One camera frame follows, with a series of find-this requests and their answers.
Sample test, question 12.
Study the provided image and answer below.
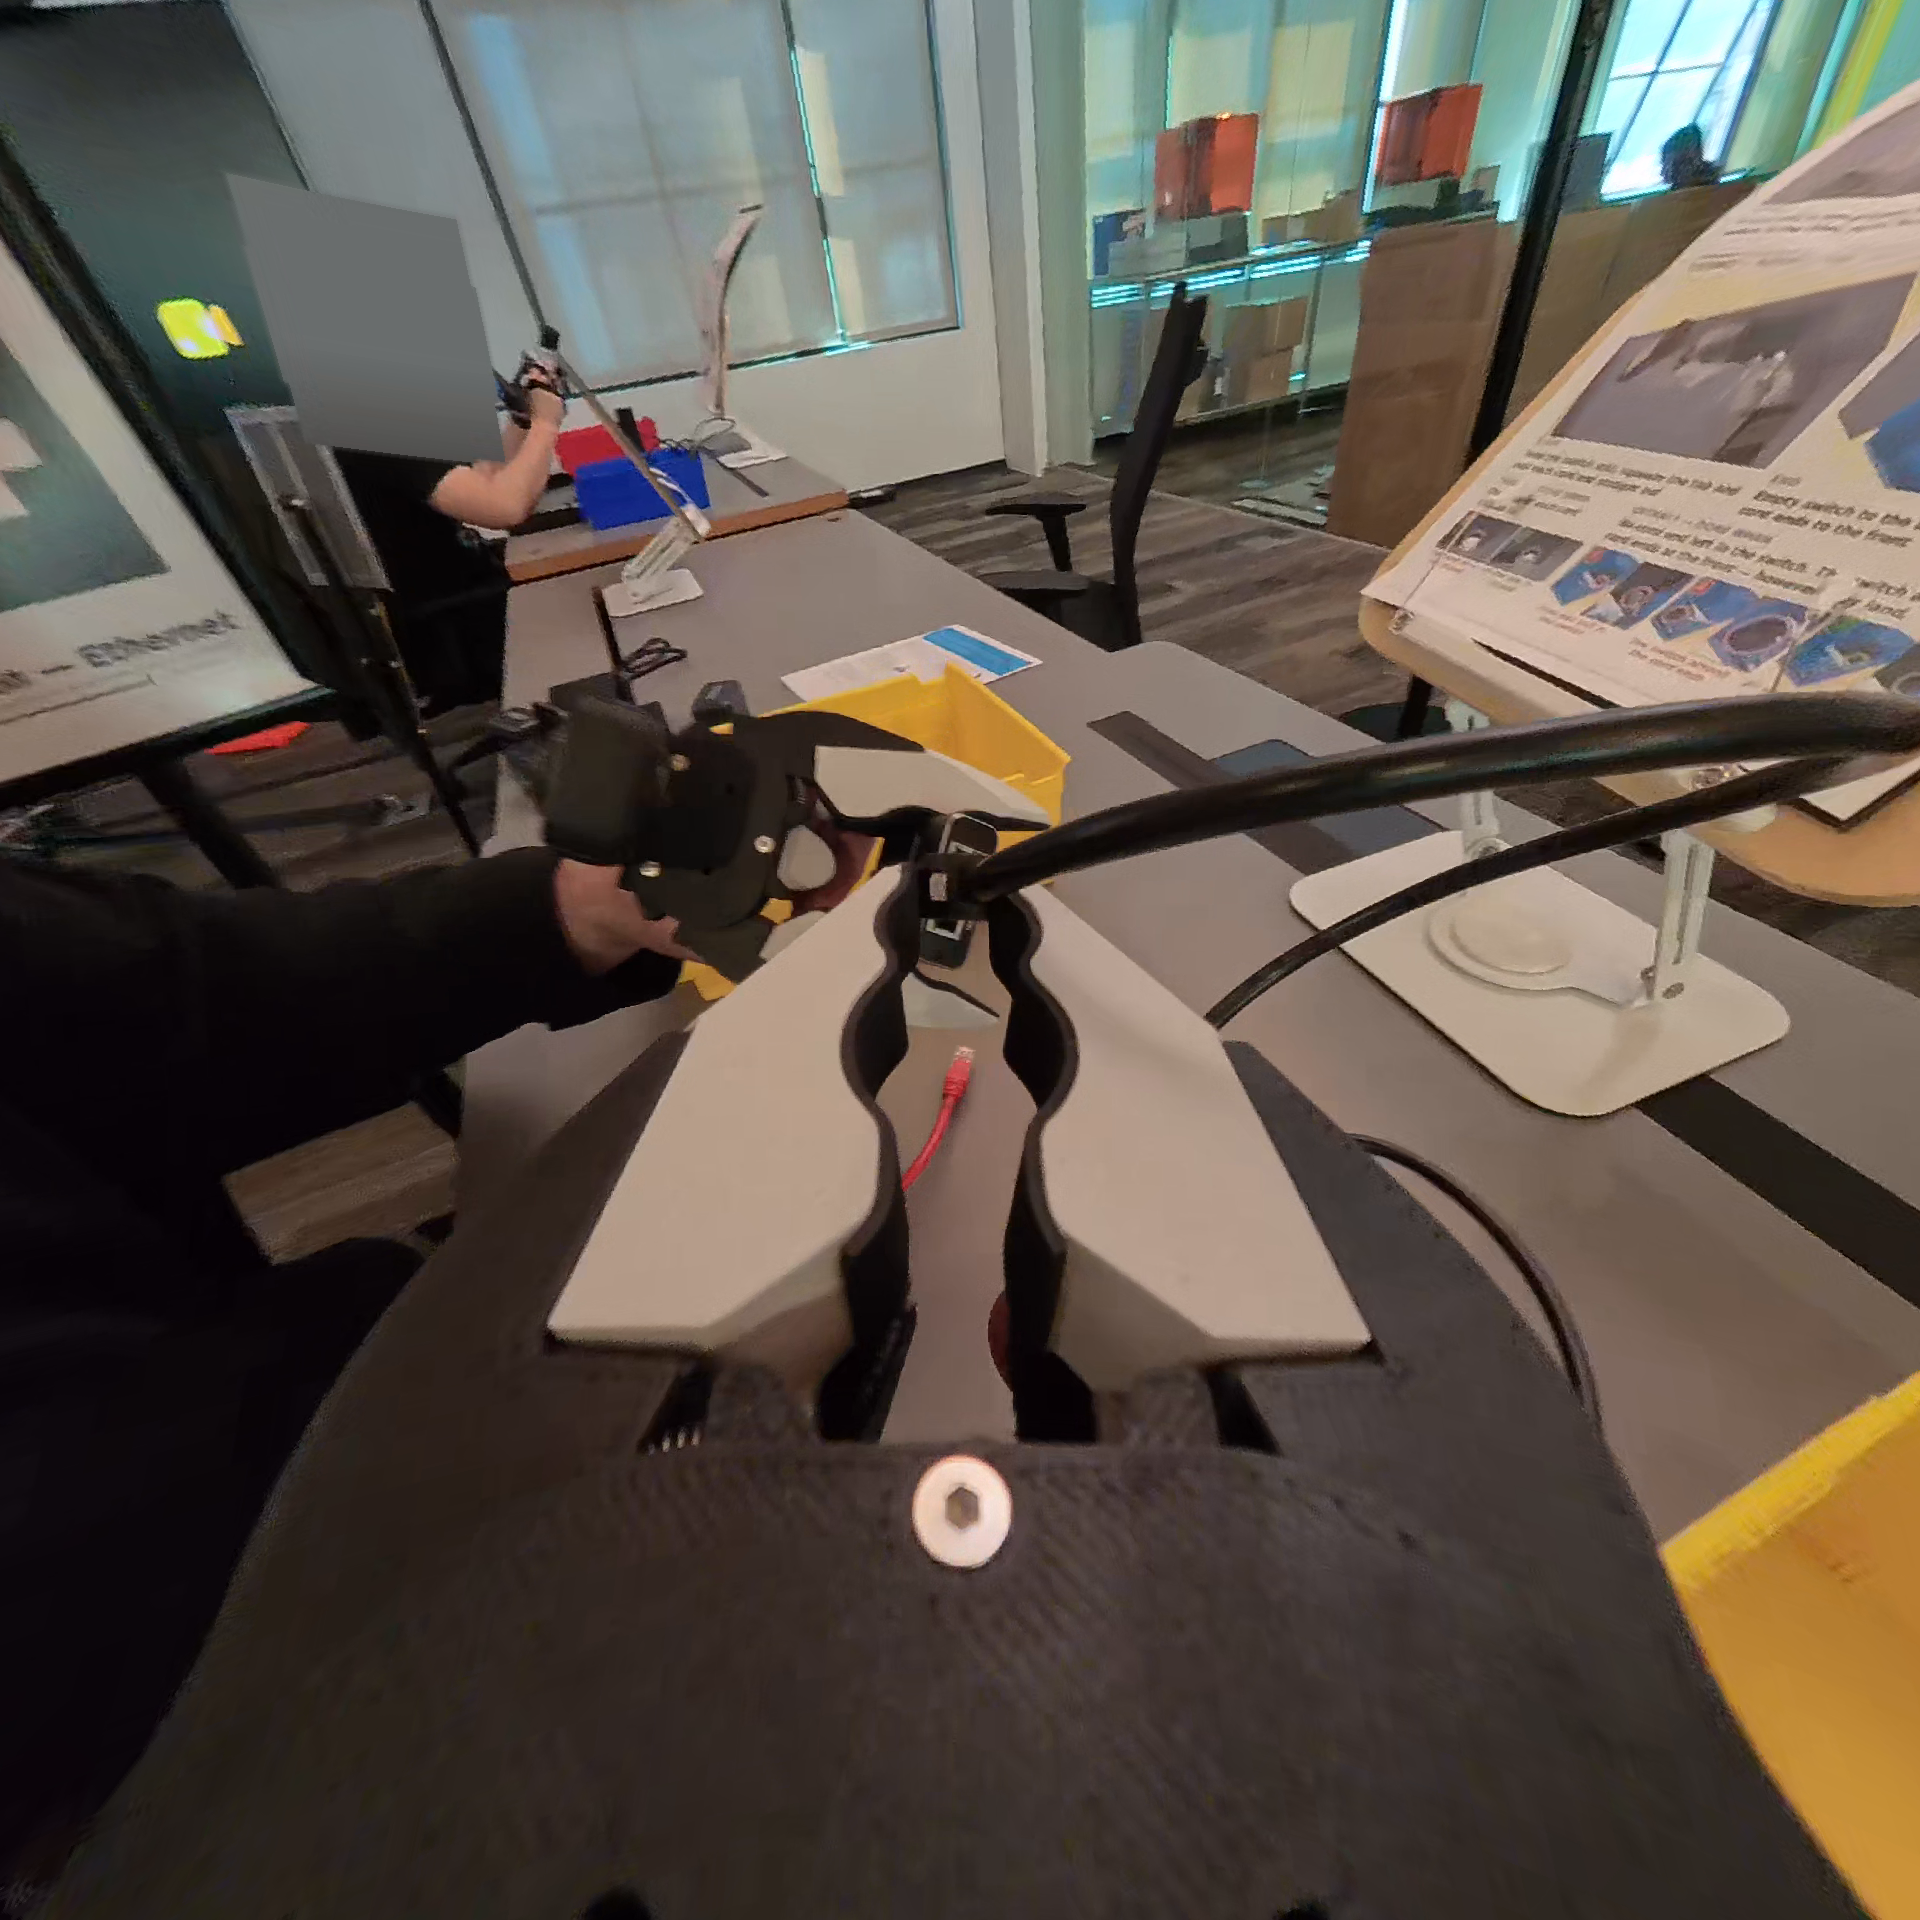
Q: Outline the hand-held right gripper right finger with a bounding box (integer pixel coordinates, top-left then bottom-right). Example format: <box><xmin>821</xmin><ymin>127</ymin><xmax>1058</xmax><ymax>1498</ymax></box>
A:
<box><xmin>995</xmin><ymin>887</ymin><xmax>1379</xmax><ymax>1443</ymax></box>

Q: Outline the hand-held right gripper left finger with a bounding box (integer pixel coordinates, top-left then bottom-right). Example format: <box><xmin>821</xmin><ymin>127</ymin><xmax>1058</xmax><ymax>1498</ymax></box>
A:
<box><xmin>541</xmin><ymin>867</ymin><xmax>920</xmax><ymax>1443</ymax></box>

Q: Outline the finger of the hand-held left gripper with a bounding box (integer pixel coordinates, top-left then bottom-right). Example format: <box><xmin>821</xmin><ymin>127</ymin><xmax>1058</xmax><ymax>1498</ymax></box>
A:
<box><xmin>756</xmin><ymin>823</ymin><xmax>851</xmax><ymax>962</ymax></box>
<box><xmin>806</xmin><ymin>745</ymin><xmax>1051</xmax><ymax>838</ymax></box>

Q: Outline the black ethernet splitter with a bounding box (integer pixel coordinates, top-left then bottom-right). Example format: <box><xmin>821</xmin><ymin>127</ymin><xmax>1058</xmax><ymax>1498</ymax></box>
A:
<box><xmin>908</xmin><ymin>808</ymin><xmax>1004</xmax><ymax>977</ymax></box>

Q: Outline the red ethernet cable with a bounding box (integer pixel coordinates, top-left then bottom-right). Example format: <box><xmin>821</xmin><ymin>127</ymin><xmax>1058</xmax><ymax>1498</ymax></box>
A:
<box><xmin>901</xmin><ymin>1050</ymin><xmax>979</xmax><ymax>1197</ymax></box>

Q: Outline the black ethernet cable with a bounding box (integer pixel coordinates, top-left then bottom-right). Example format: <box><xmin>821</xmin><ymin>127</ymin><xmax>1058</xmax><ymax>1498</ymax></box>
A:
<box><xmin>920</xmin><ymin>692</ymin><xmax>1920</xmax><ymax>1411</ymax></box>

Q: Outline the person's left forearm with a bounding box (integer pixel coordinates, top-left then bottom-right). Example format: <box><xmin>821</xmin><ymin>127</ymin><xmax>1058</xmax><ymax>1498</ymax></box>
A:
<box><xmin>0</xmin><ymin>847</ymin><xmax>686</xmax><ymax>1205</ymax></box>

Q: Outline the person's left hand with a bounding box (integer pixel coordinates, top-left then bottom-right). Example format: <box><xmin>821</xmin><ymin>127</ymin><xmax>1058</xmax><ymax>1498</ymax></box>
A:
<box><xmin>551</xmin><ymin>849</ymin><xmax>700</xmax><ymax>972</ymax></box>

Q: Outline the yellow plastic bin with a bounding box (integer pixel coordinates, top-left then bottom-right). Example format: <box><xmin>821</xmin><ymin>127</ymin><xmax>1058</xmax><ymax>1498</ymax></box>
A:
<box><xmin>678</xmin><ymin>664</ymin><xmax>1075</xmax><ymax>1006</ymax></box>
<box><xmin>1660</xmin><ymin>1375</ymin><xmax>1920</xmax><ymax>1920</ymax></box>

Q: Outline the white paper blue label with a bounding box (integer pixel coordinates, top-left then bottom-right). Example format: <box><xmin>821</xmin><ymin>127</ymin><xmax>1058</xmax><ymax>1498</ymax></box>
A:
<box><xmin>784</xmin><ymin>621</ymin><xmax>1042</xmax><ymax>707</ymax></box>

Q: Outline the white desk stand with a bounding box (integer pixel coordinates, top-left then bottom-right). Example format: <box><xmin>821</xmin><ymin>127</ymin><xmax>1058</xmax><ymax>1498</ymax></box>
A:
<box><xmin>602</xmin><ymin>510</ymin><xmax>719</xmax><ymax>621</ymax></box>

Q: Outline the wooden edged desk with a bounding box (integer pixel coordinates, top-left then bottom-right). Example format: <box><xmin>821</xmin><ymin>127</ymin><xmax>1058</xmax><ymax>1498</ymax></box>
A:
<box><xmin>500</xmin><ymin>450</ymin><xmax>856</xmax><ymax>591</ymax></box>

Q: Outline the blue plastic bin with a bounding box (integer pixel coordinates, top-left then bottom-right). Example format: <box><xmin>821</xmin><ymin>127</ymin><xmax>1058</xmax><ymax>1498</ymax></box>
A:
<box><xmin>574</xmin><ymin>448</ymin><xmax>711</xmax><ymax>532</ymax></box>

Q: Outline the black office chair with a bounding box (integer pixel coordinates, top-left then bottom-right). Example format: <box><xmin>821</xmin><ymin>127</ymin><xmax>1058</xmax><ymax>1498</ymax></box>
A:
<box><xmin>985</xmin><ymin>281</ymin><xmax>1212</xmax><ymax>655</ymax></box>

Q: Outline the white board stand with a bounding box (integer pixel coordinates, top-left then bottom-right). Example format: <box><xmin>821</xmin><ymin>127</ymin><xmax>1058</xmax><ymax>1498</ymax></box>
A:
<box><xmin>1286</xmin><ymin>749</ymin><xmax>1799</xmax><ymax>1122</ymax></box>

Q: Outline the black tripod with grey panel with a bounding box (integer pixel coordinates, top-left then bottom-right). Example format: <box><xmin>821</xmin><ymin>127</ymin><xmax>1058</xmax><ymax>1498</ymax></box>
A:
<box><xmin>224</xmin><ymin>403</ymin><xmax>483</xmax><ymax>863</ymax></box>

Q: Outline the pale curved board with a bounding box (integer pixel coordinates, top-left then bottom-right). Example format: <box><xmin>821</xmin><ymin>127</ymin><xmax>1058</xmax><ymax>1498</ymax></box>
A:
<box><xmin>696</xmin><ymin>204</ymin><xmax>795</xmax><ymax>466</ymax></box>

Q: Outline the storage shelf with boxes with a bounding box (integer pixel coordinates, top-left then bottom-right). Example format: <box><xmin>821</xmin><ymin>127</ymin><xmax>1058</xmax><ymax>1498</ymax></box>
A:
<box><xmin>1084</xmin><ymin>207</ymin><xmax>1362</xmax><ymax>440</ymax></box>

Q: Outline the large brown cardboard box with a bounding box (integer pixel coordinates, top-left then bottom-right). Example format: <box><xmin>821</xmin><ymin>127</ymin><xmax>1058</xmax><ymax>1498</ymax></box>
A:
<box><xmin>1328</xmin><ymin>224</ymin><xmax>1522</xmax><ymax>546</ymax></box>

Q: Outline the person's dark clothing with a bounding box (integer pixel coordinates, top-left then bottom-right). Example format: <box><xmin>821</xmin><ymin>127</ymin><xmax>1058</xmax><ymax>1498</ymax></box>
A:
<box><xmin>0</xmin><ymin>1050</ymin><xmax>442</xmax><ymax>1910</ymax></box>

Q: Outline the large display screen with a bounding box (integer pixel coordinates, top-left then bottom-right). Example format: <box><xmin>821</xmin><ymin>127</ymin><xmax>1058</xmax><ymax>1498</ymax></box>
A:
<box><xmin>0</xmin><ymin>127</ymin><xmax>345</xmax><ymax>793</ymax></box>

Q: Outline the orange box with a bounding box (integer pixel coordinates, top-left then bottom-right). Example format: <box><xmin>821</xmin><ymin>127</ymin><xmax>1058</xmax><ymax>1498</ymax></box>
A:
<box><xmin>1156</xmin><ymin>110</ymin><xmax>1268</xmax><ymax>224</ymax></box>
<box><xmin>1375</xmin><ymin>86</ymin><xmax>1489</xmax><ymax>194</ymax></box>

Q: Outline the wooden instruction board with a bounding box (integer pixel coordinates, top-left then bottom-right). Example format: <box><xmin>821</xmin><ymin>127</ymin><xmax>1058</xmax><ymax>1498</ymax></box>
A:
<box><xmin>1356</xmin><ymin>78</ymin><xmax>1920</xmax><ymax>908</ymax></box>

